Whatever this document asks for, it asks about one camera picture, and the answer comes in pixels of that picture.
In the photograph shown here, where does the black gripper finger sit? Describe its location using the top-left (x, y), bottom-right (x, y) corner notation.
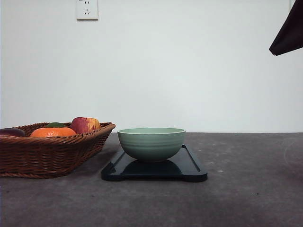
top-left (269, 0), bottom-right (303, 56)

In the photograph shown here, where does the green ceramic bowl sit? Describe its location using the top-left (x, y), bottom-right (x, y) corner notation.
top-left (117, 127), bottom-right (186, 161)

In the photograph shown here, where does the brown wicker basket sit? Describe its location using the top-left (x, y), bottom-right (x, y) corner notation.
top-left (0, 122), bottom-right (115, 178)

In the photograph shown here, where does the dark blue tray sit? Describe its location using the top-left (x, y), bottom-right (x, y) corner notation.
top-left (101, 145), bottom-right (208, 182)

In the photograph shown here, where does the red yellow apple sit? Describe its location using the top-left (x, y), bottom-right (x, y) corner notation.
top-left (71, 117), bottom-right (101, 134)

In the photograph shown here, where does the green lime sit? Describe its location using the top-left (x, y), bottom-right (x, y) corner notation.
top-left (46, 122), bottom-right (65, 128)

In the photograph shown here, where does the orange mandarin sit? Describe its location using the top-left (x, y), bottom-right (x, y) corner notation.
top-left (30, 128), bottom-right (76, 138)

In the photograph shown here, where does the dark red apple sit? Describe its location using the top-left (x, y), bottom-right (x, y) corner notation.
top-left (0, 128), bottom-right (26, 137)

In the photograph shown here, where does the white wall socket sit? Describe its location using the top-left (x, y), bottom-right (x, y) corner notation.
top-left (76, 0), bottom-right (99, 23)

